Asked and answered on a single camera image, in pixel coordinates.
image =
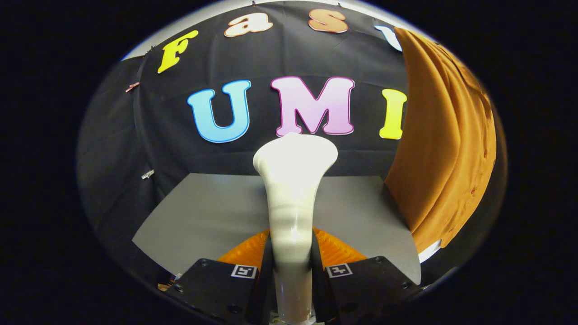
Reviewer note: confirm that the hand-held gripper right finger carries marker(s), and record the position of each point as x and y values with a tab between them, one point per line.
318	293

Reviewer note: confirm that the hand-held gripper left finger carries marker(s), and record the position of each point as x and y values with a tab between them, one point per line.
264	298

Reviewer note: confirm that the white garment steamer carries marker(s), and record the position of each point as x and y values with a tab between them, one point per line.
291	189

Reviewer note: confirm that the orange button-up shirt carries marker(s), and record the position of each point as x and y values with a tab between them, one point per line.
442	149

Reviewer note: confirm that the grey cabinet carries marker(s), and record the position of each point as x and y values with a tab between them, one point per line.
212	212

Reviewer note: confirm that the white clip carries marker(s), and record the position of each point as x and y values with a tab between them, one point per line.
147	174

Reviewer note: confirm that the black backdrop cloth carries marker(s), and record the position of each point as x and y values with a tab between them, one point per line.
158	135

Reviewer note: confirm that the pink clothespin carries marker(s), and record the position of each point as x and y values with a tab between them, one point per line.
132	86

